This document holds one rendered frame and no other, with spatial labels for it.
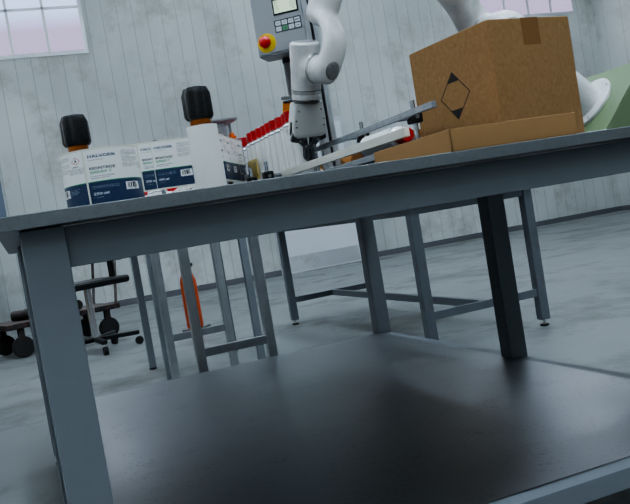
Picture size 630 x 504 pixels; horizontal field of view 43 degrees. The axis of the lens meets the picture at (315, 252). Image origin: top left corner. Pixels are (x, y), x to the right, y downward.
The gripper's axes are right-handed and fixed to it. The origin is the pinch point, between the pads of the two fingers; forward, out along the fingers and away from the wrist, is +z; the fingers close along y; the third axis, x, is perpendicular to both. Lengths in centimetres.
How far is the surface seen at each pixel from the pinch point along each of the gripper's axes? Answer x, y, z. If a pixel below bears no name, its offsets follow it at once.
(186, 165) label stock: -25.8, 30.0, 5.5
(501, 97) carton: 64, -20, -24
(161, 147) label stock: -27.5, 36.7, -0.6
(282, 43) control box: -33.0, -5.6, -27.4
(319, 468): 74, 30, 50
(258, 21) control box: -39, 0, -34
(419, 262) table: -110, -100, 92
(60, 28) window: -925, -23, 39
